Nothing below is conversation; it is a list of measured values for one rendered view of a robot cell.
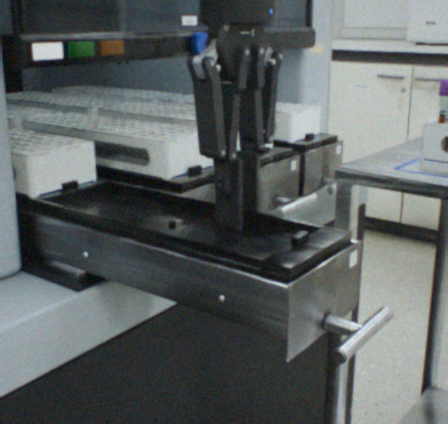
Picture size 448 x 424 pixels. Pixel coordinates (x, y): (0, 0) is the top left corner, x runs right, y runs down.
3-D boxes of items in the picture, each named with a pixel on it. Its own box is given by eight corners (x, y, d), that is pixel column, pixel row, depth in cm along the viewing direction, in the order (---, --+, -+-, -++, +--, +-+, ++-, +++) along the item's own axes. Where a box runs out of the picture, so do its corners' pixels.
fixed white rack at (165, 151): (23, 159, 97) (19, 119, 95) (74, 149, 104) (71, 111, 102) (167, 189, 79) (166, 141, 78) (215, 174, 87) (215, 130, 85)
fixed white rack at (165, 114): (97, 144, 108) (95, 108, 106) (138, 135, 116) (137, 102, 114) (237, 167, 91) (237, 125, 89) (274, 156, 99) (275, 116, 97)
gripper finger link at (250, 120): (224, 45, 63) (232, 42, 64) (234, 151, 67) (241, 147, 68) (256, 46, 60) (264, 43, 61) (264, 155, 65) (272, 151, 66)
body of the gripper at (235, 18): (232, -15, 65) (232, 75, 68) (179, -19, 58) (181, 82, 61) (294, -18, 61) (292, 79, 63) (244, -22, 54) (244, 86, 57)
